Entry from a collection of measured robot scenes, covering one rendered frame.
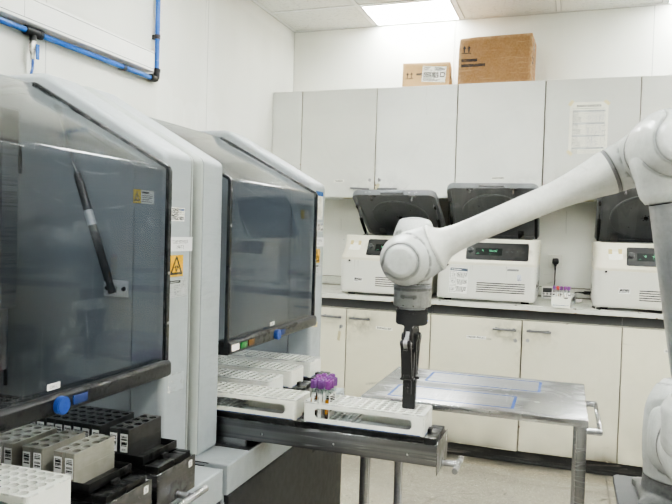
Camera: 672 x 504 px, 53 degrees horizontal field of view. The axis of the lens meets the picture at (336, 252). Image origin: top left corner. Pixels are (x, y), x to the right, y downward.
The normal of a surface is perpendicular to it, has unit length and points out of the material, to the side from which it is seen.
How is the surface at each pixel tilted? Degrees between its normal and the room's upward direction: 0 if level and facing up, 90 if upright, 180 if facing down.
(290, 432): 90
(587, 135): 90
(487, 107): 90
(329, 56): 90
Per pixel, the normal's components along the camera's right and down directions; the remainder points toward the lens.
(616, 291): -0.33, 0.02
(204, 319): 0.94, 0.04
